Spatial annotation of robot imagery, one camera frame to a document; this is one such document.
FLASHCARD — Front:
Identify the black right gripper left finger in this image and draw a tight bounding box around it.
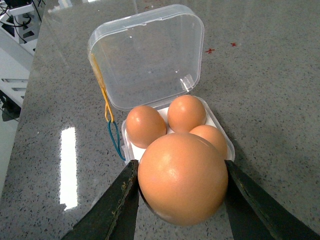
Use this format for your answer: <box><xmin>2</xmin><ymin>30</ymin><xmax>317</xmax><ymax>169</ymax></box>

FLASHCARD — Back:
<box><xmin>62</xmin><ymin>160</ymin><xmax>139</xmax><ymax>240</ymax></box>

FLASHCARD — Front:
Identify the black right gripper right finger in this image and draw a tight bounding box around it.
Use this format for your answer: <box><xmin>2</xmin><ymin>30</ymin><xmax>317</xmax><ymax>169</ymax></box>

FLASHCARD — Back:
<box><xmin>225</xmin><ymin>160</ymin><xmax>320</xmax><ymax>240</ymax></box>

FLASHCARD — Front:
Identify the brown egg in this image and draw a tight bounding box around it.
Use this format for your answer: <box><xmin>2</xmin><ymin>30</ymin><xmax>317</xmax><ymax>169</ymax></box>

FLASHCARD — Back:
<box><xmin>138</xmin><ymin>133</ymin><xmax>228</xmax><ymax>226</ymax></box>
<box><xmin>190</xmin><ymin>125</ymin><xmax>228</xmax><ymax>160</ymax></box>
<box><xmin>167</xmin><ymin>95</ymin><xmax>207</xmax><ymax>133</ymax></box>
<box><xmin>125</xmin><ymin>105</ymin><xmax>167</xmax><ymax>149</ymax></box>

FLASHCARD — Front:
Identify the clear plastic egg box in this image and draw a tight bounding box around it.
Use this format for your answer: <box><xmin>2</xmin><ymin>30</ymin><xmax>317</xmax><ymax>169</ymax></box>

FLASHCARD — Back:
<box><xmin>88</xmin><ymin>4</ymin><xmax>222</xmax><ymax>163</ymax></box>

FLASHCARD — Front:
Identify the blue rubber band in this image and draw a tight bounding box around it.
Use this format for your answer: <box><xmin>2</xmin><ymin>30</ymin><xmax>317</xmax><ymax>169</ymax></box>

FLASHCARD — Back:
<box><xmin>107</xmin><ymin>120</ymin><xmax>126</xmax><ymax>161</ymax></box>

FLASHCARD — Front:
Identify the white rack with cables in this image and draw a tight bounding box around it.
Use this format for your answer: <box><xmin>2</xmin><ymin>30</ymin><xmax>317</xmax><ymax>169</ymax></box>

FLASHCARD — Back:
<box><xmin>0</xmin><ymin>0</ymin><xmax>46</xmax><ymax>122</ymax></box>

